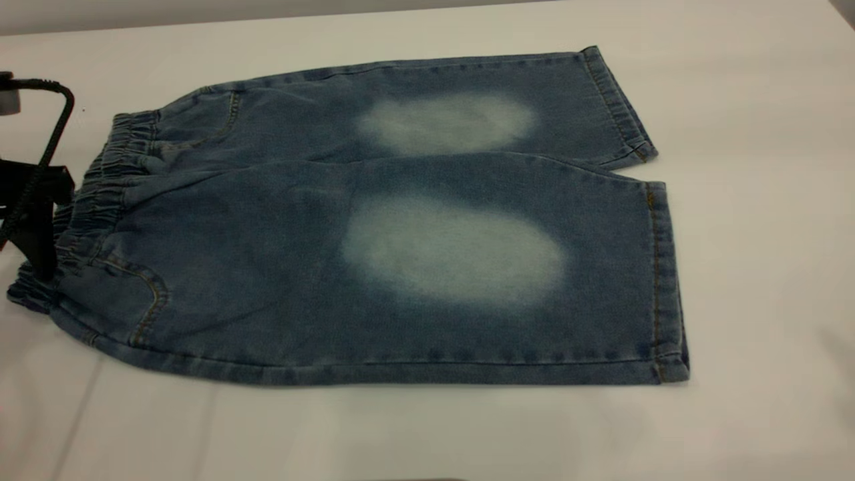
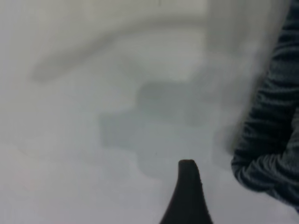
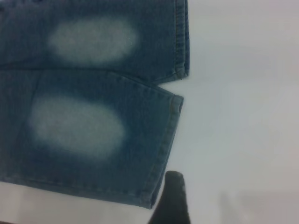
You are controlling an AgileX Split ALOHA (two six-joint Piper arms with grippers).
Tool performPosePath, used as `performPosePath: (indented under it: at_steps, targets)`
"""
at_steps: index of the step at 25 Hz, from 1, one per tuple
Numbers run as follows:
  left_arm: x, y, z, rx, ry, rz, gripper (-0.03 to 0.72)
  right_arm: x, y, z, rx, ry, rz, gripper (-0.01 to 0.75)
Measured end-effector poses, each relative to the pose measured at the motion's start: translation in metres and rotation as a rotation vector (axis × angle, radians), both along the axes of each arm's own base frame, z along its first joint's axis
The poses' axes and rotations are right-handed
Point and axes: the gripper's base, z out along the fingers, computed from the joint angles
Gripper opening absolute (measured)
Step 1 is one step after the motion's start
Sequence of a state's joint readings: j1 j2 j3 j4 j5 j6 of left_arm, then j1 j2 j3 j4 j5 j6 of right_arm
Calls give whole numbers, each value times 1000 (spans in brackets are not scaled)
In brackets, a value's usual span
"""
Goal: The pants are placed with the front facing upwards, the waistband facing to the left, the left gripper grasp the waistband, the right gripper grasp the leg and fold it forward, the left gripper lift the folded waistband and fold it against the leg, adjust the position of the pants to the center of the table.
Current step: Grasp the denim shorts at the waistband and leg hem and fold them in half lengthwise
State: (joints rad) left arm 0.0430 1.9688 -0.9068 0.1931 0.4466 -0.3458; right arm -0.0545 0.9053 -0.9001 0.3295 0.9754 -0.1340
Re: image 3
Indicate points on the blue denim printed pants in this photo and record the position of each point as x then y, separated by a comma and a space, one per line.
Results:
81, 81

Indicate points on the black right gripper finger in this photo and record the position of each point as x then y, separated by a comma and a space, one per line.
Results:
174, 205

